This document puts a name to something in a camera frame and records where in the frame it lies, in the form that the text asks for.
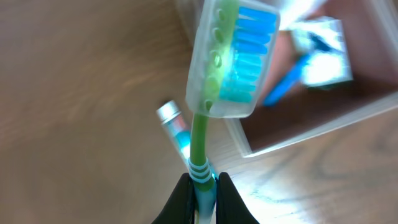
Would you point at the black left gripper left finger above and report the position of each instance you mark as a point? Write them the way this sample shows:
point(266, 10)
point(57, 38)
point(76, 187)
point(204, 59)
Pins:
point(180, 207)

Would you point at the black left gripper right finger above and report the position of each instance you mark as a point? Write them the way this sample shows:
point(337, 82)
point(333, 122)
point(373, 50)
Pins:
point(230, 207)

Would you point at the teal white toothpaste tube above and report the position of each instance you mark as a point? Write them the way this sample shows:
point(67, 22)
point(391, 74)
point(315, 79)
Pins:
point(177, 127)

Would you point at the green white toothbrush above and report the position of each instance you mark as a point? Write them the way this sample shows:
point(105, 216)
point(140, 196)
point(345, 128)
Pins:
point(232, 54)

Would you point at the blue disposable razor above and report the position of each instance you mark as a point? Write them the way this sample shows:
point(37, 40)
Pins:
point(296, 72)

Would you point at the white cosmetic tube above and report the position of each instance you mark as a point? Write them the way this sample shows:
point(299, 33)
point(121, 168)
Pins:
point(293, 10)

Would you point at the white box with pink interior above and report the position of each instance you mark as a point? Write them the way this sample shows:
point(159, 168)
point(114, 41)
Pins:
point(305, 112)

